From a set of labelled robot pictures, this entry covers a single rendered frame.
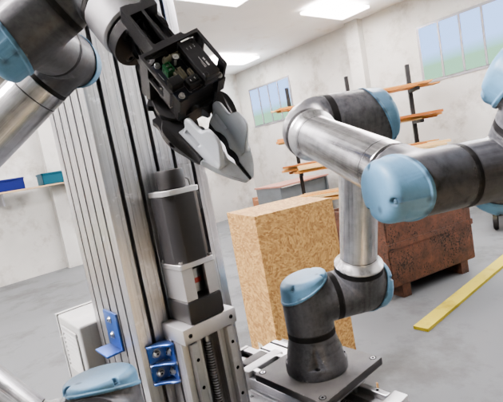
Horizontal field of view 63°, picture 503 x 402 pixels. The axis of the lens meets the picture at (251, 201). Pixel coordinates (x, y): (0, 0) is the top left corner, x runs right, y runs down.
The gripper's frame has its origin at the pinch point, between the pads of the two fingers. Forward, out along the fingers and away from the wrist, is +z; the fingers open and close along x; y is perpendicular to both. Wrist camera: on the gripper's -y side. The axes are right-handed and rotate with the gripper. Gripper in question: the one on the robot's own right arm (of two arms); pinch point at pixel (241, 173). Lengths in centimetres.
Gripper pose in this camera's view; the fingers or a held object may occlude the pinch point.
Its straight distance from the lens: 46.1
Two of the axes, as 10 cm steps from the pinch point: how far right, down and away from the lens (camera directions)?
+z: 6.2, 7.7, -1.6
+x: 7.6, -5.4, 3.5
